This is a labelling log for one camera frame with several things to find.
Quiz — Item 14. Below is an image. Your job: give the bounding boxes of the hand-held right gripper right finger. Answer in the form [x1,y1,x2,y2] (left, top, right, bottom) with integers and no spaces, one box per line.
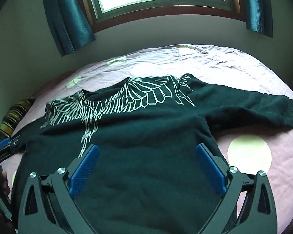
[196,143,278,234]

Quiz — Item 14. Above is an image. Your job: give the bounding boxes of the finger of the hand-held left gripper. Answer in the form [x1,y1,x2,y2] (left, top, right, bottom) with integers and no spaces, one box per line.
[0,149,15,167]
[0,135,21,152]

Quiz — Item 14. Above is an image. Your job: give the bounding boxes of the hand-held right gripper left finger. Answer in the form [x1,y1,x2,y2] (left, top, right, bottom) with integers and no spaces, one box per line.
[18,144,100,234]

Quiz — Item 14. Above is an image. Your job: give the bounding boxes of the black sweater with white print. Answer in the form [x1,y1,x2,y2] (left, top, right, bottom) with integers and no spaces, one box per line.
[11,73,293,234]

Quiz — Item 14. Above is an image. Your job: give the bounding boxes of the person's left hand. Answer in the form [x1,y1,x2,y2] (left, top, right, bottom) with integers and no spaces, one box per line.
[0,169,11,197]

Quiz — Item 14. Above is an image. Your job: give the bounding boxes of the striped pillow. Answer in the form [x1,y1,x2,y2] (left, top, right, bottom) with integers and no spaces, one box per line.
[0,98,36,143]

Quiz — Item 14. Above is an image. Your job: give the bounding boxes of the pink bed sheet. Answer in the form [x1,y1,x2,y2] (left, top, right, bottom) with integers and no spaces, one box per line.
[11,44,293,234]

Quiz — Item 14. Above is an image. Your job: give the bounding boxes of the teal curtain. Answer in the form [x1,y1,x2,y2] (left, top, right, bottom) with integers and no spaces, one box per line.
[242,0,274,38]
[41,0,96,57]

